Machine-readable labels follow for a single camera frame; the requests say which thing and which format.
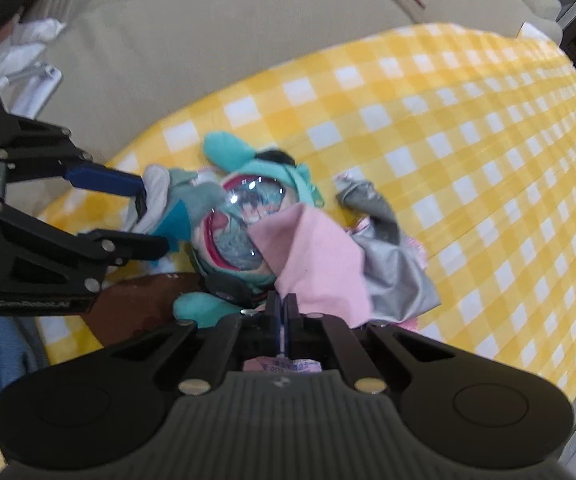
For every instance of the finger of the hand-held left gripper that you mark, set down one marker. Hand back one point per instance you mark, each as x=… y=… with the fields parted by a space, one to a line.
x=102 y=179
x=117 y=246

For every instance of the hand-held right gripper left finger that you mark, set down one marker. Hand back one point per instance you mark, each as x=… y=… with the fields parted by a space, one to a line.
x=274 y=312

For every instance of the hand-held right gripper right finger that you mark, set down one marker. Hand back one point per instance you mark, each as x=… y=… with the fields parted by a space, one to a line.
x=292 y=310

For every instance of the silver grey cloth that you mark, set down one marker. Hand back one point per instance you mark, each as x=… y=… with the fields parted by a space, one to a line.
x=393 y=260

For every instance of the teal plush doll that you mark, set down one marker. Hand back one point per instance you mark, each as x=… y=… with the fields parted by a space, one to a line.
x=227 y=150

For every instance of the brown cloth piece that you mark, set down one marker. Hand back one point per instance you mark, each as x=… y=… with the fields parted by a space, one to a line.
x=132 y=305

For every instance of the white metal rack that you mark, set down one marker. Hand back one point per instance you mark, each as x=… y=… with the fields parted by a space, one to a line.
x=42 y=77

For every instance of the white cloth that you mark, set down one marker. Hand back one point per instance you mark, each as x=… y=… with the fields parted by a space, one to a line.
x=32 y=30

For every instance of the beige sofa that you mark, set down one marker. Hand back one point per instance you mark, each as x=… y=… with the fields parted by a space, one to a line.
x=192 y=35

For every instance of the yellow checked blanket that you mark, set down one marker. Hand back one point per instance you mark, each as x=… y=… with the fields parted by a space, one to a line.
x=468 y=135

